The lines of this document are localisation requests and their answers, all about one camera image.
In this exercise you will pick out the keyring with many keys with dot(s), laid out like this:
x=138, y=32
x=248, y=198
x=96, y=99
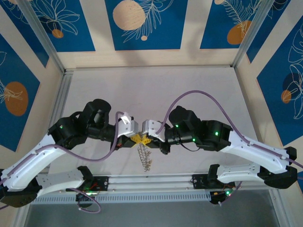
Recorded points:
x=143, y=158

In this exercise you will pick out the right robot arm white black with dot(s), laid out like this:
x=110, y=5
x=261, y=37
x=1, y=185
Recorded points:
x=255, y=156

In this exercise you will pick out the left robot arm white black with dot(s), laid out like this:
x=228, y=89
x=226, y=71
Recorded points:
x=30, y=163

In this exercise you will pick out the long aluminium base rail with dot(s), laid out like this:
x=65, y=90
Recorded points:
x=151, y=183

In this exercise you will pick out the aluminium side rail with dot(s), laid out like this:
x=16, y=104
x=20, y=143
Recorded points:
x=62, y=94

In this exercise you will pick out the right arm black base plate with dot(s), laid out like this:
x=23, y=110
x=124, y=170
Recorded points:
x=200, y=180

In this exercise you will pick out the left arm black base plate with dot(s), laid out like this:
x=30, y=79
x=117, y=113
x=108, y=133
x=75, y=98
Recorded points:
x=103, y=183

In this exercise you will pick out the aluminium frame post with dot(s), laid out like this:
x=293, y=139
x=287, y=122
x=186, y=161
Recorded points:
x=250, y=35
x=43, y=35

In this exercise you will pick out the short aluminium corner post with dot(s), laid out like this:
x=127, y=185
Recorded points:
x=278, y=208
x=22, y=218

